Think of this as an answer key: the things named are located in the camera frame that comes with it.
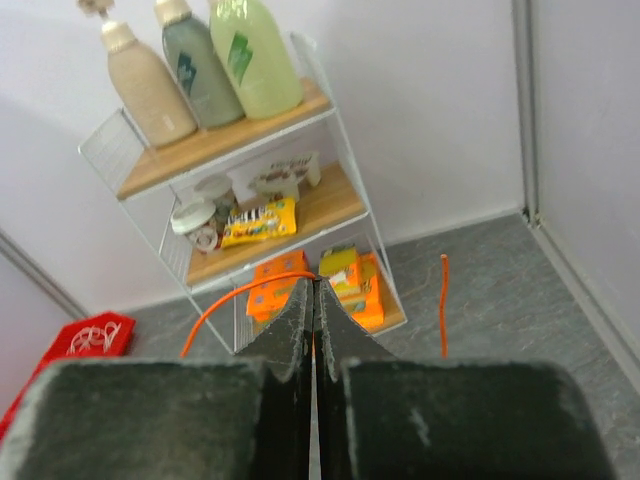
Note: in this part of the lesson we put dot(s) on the orange snack box left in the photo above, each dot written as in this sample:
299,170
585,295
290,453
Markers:
266,300

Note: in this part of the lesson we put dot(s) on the white brown snack pack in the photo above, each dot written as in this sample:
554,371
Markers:
282,179

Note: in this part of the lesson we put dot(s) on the orange snack box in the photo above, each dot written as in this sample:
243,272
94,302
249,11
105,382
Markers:
355,280
266,300

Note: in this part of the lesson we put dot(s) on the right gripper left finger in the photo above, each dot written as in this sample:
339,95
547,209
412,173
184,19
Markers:
246,417

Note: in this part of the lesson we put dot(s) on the light green bottle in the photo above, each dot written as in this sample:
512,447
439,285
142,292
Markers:
254,56

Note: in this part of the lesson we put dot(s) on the orange snack box right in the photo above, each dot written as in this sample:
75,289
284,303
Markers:
355,280

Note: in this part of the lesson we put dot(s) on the coffee cup with lid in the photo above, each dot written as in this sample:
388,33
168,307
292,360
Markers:
196,221

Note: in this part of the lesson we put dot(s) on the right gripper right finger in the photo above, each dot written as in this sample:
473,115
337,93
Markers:
383,417

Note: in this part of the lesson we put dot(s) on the grey green bottle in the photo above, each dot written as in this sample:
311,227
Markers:
196,67

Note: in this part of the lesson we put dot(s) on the white wire shelf rack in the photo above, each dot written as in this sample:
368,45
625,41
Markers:
149,184

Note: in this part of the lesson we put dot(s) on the beige bottle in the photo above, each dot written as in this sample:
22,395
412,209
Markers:
142,81

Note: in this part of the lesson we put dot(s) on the red storage bin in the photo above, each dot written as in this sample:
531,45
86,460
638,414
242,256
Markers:
108,334

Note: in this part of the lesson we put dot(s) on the yellow candy bag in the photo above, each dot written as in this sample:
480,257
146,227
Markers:
272,220

